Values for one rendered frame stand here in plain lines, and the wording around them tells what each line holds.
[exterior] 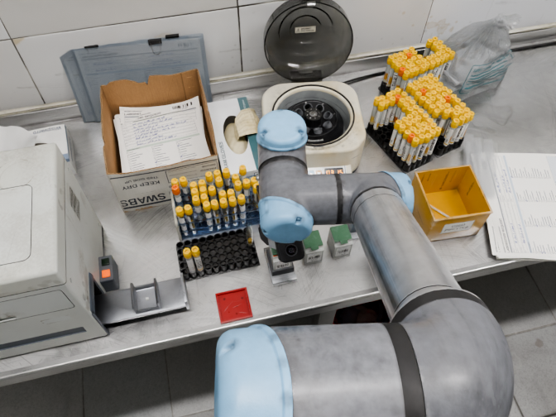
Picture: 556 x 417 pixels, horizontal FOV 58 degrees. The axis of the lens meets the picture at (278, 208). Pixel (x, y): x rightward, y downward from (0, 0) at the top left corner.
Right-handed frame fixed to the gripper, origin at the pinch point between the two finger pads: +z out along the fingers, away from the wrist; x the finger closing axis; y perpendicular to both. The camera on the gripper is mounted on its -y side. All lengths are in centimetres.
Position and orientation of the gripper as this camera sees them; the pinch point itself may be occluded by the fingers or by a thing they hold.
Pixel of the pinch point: (281, 249)
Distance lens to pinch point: 103.8
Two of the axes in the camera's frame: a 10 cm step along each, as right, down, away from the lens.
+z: -0.1, 5.4, 8.4
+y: -2.4, -8.2, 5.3
